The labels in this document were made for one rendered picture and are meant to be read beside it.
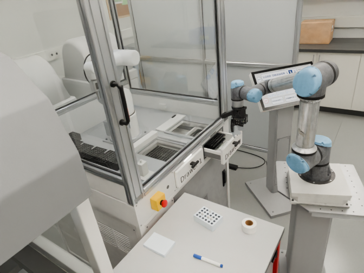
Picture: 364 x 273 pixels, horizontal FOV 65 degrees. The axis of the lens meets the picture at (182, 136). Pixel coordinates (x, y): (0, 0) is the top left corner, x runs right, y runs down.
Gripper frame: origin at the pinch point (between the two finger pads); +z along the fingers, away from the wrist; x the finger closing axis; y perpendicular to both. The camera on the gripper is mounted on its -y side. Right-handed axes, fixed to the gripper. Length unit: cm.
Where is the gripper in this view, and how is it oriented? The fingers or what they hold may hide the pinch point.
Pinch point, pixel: (234, 134)
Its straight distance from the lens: 182.8
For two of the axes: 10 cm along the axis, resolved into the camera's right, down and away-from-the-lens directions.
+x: 5.5, -4.5, 7.0
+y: 8.3, 1.9, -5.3
